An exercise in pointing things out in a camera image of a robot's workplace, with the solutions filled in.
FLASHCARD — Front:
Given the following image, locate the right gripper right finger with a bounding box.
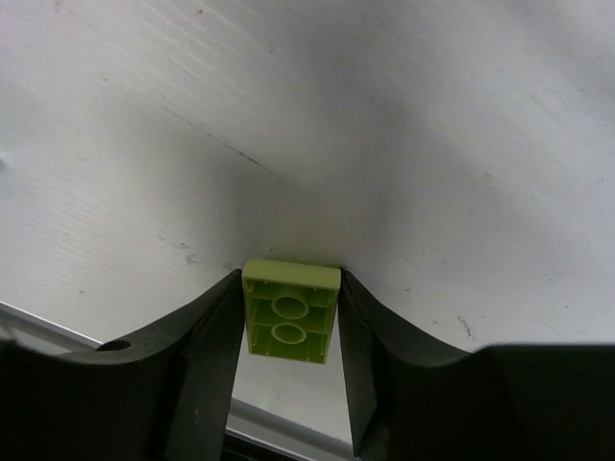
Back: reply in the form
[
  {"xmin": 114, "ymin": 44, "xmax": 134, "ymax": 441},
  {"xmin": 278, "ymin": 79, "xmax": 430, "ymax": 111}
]
[{"xmin": 338, "ymin": 271, "xmax": 614, "ymax": 460}]

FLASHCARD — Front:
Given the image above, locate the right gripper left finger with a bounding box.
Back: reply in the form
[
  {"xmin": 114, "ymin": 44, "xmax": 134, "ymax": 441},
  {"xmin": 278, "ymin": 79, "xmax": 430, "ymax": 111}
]
[{"xmin": 1, "ymin": 271, "xmax": 244, "ymax": 460}]

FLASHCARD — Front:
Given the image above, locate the lime lego brick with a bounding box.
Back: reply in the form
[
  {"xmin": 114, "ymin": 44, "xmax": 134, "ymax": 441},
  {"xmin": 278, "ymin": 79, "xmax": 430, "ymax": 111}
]
[{"xmin": 241, "ymin": 258, "xmax": 341, "ymax": 364}]

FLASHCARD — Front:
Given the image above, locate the aluminium front rail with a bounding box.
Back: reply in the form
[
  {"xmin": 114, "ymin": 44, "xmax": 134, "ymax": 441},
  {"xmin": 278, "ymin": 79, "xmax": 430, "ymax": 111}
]
[{"xmin": 1, "ymin": 305, "xmax": 353, "ymax": 460}]

